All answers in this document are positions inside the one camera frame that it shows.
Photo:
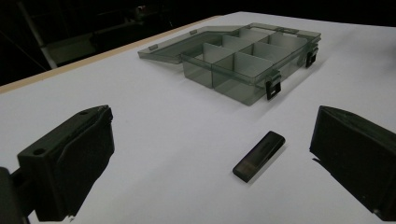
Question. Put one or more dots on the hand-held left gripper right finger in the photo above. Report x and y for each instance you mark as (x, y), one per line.
(358, 149)

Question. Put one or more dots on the metal stand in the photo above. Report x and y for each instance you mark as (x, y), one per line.
(37, 34)

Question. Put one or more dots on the clear grey compartment box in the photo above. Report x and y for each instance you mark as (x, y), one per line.
(236, 59)

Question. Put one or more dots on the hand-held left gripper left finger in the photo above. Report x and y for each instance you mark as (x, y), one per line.
(71, 161)

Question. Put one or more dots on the black usb flash drive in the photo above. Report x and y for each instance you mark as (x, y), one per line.
(258, 156)

